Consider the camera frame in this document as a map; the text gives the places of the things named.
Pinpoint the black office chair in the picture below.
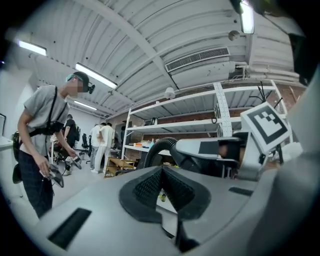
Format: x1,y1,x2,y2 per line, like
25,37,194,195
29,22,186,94
81,133,92,165

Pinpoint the white shelving rack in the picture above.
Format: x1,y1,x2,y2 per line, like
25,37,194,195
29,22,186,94
121,81,295,176

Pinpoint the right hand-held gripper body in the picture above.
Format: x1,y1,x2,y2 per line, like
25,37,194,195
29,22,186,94
234,101,291,181

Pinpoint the black vacuum hose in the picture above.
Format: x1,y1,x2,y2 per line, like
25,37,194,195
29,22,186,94
143,136,180,171

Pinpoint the white ceiling air conditioner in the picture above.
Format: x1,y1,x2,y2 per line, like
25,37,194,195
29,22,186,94
164,46,237,89

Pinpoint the person's white jacket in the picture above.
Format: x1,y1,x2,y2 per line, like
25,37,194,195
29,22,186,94
249,64,320,256

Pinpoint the ceiling light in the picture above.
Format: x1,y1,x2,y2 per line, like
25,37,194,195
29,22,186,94
16,39,48,57
74,62,118,90
73,99,98,111
239,0,256,35

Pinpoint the black coat stand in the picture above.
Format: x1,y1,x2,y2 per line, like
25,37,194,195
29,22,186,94
248,80,285,112

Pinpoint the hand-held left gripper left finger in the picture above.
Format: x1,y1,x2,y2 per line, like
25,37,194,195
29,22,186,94
32,165,181,256

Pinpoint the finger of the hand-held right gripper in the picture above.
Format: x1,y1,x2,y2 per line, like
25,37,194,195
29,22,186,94
177,151,241,178
175,136,249,161

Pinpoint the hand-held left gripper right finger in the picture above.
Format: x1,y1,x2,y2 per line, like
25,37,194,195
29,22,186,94
161,165,261,254

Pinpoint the small wooden rack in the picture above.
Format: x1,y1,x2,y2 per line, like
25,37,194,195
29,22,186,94
104,156,137,178

